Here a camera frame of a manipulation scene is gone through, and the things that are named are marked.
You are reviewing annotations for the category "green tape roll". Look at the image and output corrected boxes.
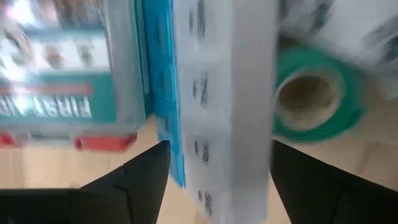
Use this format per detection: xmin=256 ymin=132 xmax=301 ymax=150
xmin=272 ymin=43 xmax=369 ymax=144

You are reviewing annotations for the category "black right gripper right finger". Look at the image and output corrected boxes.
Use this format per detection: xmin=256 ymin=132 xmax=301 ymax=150
xmin=269 ymin=139 xmax=398 ymax=224

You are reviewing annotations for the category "white blue-edged bandage pack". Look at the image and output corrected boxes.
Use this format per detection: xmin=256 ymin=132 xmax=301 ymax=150
xmin=141 ymin=0 xmax=280 ymax=224

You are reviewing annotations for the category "white printed flat pouch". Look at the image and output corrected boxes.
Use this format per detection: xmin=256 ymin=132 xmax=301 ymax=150
xmin=278 ymin=0 xmax=398 ymax=100

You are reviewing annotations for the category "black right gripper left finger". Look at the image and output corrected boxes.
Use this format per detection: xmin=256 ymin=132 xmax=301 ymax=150
xmin=0 ymin=139 xmax=171 ymax=224

